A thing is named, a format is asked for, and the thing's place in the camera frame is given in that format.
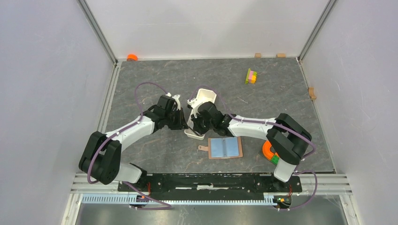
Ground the white rectangular tray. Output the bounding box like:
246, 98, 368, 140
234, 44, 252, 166
184, 88, 217, 140

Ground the brown leather card holder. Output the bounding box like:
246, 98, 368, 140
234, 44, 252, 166
198, 137, 243, 159

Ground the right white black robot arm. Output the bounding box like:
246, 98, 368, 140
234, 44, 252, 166
188, 101, 313, 191

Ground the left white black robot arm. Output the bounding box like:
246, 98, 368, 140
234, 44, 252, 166
78, 93, 188, 191

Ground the colourful toy brick stack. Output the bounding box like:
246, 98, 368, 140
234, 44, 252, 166
245, 68, 258, 84

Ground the orange horseshoe toy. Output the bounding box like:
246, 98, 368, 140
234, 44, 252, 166
262, 141, 279, 161

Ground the green toy block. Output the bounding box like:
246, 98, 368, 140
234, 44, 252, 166
270, 155, 279, 165

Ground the orange round cap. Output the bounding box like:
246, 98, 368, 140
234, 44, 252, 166
126, 54, 138, 61

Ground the curved wooden piece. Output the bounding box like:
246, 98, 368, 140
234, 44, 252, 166
308, 87, 317, 101

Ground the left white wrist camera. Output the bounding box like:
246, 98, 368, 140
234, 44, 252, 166
166, 93, 181, 111

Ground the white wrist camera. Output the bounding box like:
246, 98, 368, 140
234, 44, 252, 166
187, 98, 202, 117
166, 93, 181, 111

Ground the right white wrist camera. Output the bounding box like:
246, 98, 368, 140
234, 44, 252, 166
187, 98, 202, 117

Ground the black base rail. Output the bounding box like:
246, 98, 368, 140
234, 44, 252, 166
134, 173, 303, 201

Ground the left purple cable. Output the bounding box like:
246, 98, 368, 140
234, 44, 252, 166
86, 82, 173, 211

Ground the purple cable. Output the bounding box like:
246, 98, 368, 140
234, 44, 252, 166
188, 86, 318, 212
86, 82, 173, 211

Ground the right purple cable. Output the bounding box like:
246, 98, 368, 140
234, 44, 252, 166
188, 86, 318, 212

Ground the blue-white cable duct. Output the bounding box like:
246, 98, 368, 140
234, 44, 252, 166
81, 194, 277, 206

